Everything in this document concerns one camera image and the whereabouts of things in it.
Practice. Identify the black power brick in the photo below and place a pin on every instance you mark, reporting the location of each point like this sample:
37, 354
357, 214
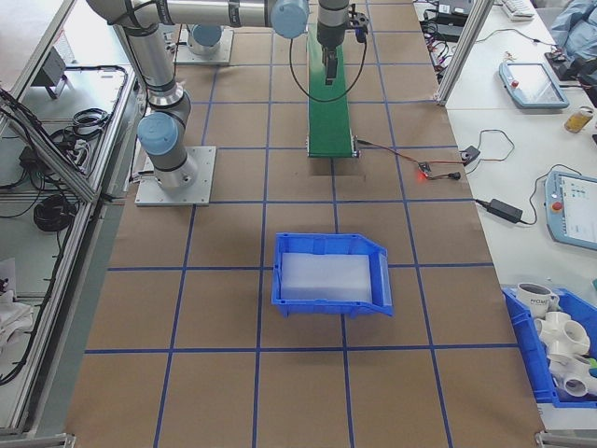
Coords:
447, 32

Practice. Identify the small board with red LED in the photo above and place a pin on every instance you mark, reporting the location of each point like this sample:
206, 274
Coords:
423, 169

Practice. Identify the white keyboard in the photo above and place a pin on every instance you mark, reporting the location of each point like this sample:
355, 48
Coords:
518, 10

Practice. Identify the blue bin with tape roll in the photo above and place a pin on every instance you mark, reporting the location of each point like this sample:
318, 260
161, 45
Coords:
522, 345

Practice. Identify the white PVC pipe fitting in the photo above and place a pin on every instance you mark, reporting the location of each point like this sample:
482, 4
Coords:
571, 378
562, 333

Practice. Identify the blue plastic bin with foam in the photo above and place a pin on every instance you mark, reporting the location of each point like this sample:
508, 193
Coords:
326, 242

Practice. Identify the small black plug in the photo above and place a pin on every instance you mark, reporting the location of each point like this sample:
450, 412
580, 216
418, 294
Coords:
453, 175

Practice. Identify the black box on stand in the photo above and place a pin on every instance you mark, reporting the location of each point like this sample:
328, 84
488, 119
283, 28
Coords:
49, 70

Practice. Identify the small black switch box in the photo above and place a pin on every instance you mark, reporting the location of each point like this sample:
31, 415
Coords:
469, 154

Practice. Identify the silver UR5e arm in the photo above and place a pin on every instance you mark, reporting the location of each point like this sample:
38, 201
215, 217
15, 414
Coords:
158, 60
205, 39

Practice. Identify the black desk device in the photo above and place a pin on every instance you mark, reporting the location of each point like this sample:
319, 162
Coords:
564, 65

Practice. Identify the black power adapter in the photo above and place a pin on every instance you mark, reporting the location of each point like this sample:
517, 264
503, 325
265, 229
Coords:
506, 210

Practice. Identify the black box with white label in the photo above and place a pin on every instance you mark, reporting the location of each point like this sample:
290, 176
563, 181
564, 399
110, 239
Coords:
453, 7

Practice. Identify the yellow drink can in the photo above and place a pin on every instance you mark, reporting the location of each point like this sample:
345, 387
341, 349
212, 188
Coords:
578, 120

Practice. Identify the green plastic piece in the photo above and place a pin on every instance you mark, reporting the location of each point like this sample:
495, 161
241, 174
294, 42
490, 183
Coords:
592, 368

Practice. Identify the black plug block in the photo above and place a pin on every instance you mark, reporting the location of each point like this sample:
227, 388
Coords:
28, 158

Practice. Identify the white cloth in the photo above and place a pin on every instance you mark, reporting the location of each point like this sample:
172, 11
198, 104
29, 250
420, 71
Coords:
11, 322

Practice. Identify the green conveyor belt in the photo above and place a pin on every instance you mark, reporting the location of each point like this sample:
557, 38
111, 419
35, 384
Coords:
331, 121

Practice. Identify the aluminium extrusion post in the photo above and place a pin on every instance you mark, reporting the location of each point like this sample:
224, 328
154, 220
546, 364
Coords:
459, 51

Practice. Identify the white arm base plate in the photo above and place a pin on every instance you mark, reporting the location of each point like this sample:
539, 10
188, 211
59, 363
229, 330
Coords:
224, 51
200, 186

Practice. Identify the teach pendant lit screen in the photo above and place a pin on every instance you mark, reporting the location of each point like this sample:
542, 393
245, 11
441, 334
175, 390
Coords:
573, 210

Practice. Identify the teach pendant dark screen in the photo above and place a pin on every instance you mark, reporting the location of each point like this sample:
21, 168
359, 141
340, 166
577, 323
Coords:
534, 86

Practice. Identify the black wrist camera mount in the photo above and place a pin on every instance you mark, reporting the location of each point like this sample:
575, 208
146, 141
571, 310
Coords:
358, 21

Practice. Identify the light blue jacket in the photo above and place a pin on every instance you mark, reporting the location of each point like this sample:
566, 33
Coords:
576, 28

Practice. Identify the V-shaped metal bar frame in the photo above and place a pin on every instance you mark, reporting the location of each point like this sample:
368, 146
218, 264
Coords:
79, 186

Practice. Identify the white mug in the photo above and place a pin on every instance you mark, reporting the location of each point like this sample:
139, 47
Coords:
534, 298

